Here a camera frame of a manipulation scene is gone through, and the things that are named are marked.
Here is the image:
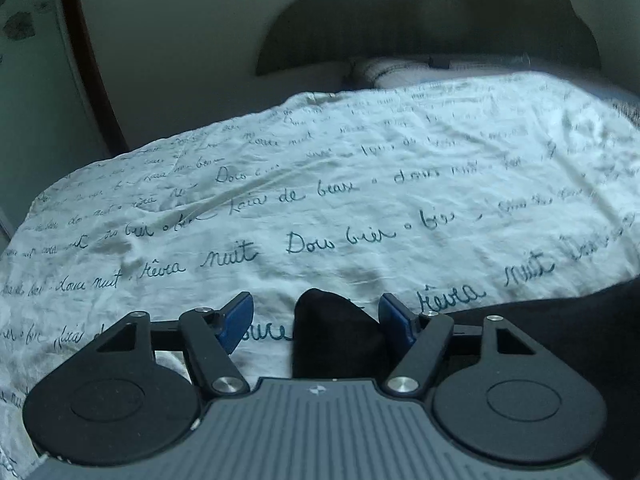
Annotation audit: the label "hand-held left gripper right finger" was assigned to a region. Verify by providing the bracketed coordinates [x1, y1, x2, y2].
[378, 292, 538, 397]

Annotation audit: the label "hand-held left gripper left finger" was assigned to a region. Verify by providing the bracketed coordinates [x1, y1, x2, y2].
[92, 291, 255, 397]

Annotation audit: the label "black pants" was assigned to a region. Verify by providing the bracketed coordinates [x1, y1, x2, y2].
[291, 270, 640, 480]

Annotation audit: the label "white script-printed blanket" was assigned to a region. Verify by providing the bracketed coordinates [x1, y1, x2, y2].
[0, 71, 640, 471]

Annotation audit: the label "white pillow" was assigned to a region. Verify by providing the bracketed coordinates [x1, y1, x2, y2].
[341, 54, 531, 88]

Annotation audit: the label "dark scalloped headboard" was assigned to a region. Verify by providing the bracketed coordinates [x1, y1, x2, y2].
[255, 0, 601, 78]

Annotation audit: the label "dark patterned cloth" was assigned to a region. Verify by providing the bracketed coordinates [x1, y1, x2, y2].
[612, 95, 640, 128]

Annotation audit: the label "brown wooden wardrobe frame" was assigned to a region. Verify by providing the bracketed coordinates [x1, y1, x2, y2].
[56, 0, 130, 153]

